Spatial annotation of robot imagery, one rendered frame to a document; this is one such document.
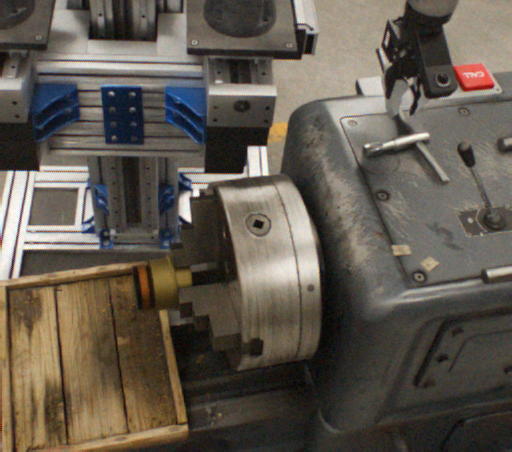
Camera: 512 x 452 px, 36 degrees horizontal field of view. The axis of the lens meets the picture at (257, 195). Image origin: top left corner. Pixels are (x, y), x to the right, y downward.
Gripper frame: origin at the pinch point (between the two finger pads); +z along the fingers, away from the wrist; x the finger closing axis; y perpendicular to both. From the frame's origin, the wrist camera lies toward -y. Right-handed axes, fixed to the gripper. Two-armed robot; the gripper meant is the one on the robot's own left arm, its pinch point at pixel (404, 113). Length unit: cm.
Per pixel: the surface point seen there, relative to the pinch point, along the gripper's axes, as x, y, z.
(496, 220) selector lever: -7.8, -21.6, 3.1
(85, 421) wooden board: 57, -24, 41
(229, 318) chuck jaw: 33.0, -22.2, 18.3
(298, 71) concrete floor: -42, 158, 129
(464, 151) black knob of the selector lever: 0.2, -18.3, -9.9
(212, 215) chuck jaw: 32.9, -6.8, 11.7
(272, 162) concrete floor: -18, 108, 129
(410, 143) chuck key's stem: 0.1, -4.6, 2.3
